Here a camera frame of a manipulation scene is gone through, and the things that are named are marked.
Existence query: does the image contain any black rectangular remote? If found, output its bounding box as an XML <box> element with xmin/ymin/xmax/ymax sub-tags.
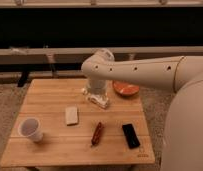
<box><xmin>122</xmin><ymin>124</ymin><xmax>140</xmax><ymax>149</ymax></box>

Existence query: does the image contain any long grey bench rail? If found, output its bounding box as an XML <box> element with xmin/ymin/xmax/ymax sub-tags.
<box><xmin>0</xmin><ymin>46</ymin><xmax>203</xmax><ymax>65</ymax></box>

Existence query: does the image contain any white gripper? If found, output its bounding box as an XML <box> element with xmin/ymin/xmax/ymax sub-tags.
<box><xmin>83</xmin><ymin>79</ymin><xmax>108</xmax><ymax>102</ymax></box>

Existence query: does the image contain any orange bowl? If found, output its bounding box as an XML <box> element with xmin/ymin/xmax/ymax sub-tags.
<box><xmin>112</xmin><ymin>81</ymin><xmax>139</xmax><ymax>97</ymax></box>

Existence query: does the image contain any brown red pocket knife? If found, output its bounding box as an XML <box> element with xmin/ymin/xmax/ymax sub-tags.
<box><xmin>91</xmin><ymin>122</ymin><xmax>103</xmax><ymax>146</ymax></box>

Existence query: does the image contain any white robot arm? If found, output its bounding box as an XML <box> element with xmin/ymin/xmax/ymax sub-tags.
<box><xmin>81</xmin><ymin>49</ymin><xmax>203</xmax><ymax>171</ymax></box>

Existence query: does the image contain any wooden table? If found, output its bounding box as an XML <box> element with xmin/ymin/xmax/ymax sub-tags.
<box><xmin>0</xmin><ymin>79</ymin><xmax>155</xmax><ymax>167</ymax></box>

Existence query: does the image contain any white paper cup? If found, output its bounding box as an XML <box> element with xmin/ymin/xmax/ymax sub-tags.
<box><xmin>18</xmin><ymin>118</ymin><xmax>43</xmax><ymax>142</ymax></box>

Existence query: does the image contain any white rectangular sponge block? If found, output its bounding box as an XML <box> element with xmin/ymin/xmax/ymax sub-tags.
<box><xmin>65</xmin><ymin>106</ymin><xmax>78</xmax><ymax>126</ymax></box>

